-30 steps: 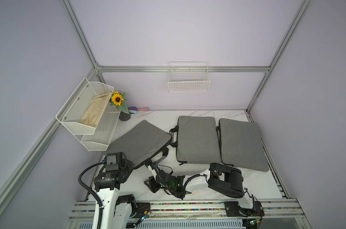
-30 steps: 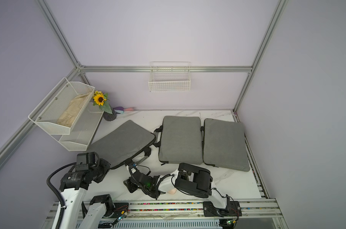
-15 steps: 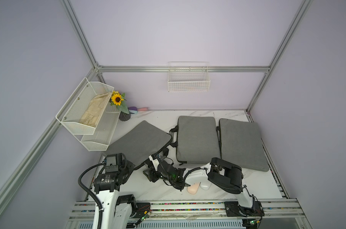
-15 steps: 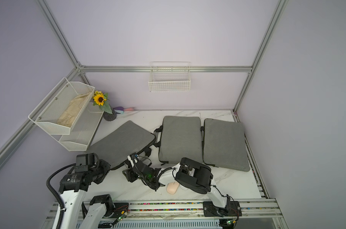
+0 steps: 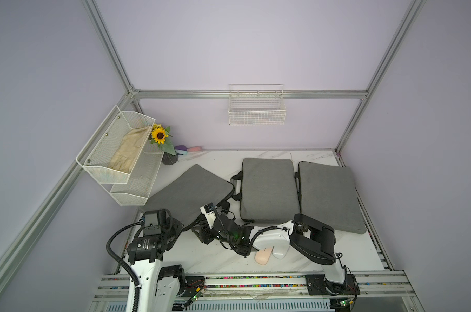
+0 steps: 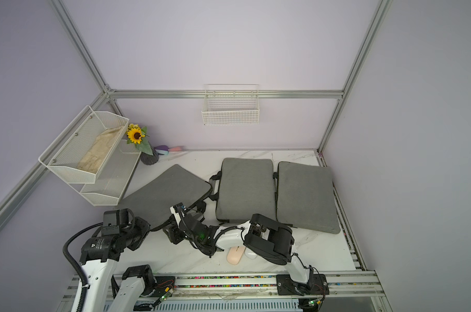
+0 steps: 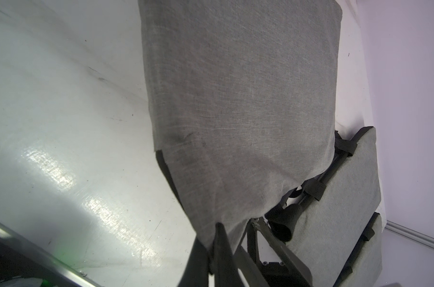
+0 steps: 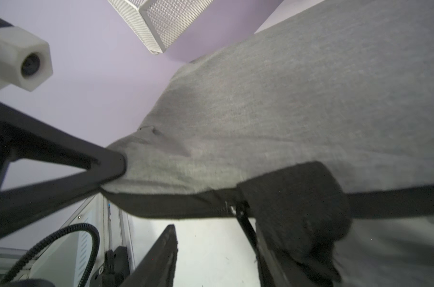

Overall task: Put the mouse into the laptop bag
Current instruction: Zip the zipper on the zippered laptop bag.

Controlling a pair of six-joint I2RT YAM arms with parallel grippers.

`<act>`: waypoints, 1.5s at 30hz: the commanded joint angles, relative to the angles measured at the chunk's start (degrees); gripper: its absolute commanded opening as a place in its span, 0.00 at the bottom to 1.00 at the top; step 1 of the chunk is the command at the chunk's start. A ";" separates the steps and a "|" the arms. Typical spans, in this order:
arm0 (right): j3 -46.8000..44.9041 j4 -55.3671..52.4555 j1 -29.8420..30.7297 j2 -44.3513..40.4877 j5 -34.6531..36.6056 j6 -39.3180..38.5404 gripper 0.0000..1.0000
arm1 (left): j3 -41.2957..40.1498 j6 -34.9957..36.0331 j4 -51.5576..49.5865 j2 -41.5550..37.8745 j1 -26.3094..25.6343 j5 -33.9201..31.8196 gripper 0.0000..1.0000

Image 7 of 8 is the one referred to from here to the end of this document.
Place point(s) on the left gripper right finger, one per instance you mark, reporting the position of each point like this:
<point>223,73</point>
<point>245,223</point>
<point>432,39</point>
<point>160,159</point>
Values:
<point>224,267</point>

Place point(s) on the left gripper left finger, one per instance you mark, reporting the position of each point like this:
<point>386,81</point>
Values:
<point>196,272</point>

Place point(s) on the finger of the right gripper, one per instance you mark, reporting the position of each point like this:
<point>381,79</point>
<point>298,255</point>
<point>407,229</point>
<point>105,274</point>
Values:
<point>289,272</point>

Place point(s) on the grey laptop bag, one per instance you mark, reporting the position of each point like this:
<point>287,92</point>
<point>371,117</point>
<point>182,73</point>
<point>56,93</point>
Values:
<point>364,265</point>
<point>241,96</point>
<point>324,227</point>

